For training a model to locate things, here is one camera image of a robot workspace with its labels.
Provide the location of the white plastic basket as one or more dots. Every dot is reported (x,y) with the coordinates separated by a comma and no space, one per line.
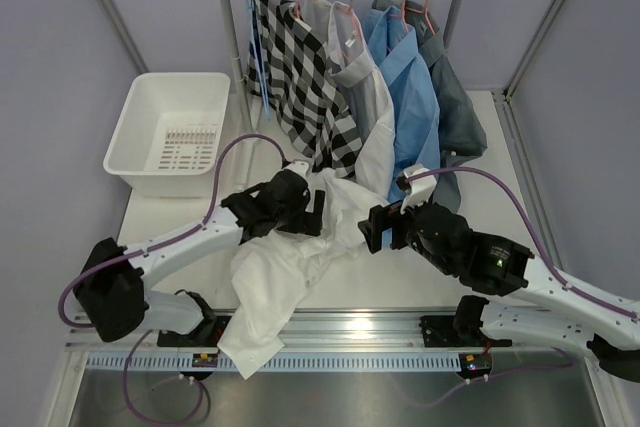
(165,141)

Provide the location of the aluminium mounting rail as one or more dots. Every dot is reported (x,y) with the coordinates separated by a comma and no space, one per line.
(371,330)

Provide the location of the dark grey shirt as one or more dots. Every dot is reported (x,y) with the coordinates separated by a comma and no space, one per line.
(461,135)

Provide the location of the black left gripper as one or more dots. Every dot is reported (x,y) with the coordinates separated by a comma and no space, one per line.
(306,222)

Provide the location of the light grey white shirt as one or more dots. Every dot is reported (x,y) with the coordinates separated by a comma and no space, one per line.
(359,80)

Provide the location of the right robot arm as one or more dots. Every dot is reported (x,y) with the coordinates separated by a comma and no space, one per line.
(514,298)

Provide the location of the light blue slotted cable duct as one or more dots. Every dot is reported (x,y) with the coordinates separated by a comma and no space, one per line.
(301,362)

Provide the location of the aluminium frame post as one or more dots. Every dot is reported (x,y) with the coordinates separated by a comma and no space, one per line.
(543,29)
(123,34)

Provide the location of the left aluminium frame post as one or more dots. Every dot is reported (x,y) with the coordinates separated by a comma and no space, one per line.
(123,34)

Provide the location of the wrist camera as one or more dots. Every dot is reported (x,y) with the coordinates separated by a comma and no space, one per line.
(299,167)
(418,184)

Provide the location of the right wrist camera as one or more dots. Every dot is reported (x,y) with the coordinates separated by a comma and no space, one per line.
(418,184)

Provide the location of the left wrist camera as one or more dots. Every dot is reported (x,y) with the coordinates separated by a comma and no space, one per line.
(299,167)

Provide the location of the right aluminium frame post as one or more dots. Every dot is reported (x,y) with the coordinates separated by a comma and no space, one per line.
(543,29)

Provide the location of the blue shirt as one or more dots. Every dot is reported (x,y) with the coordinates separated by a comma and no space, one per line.
(399,78)

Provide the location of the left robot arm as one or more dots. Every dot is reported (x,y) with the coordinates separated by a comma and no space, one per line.
(117,283)

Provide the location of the black white checkered shirt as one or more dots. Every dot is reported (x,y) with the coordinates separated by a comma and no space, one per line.
(307,103)

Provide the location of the blue wire hanger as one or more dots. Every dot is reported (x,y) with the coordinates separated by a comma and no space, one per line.
(256,49)

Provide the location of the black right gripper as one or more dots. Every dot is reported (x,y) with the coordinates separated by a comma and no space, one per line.
(384,217)

